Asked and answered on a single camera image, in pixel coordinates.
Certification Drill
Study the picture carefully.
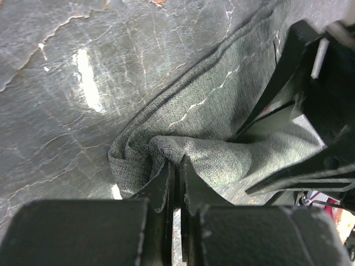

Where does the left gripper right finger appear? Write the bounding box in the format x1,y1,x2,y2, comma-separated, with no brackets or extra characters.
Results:
179,156,351,265

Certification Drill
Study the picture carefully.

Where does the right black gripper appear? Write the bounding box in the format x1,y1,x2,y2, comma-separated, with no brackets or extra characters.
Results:
233,21,354,205

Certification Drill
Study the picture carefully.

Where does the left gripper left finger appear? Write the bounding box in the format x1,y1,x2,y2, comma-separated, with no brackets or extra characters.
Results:
1,162,175,265

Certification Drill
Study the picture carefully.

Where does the grey cloth napkin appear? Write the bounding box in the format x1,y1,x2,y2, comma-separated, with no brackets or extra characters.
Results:
108,1,321,199

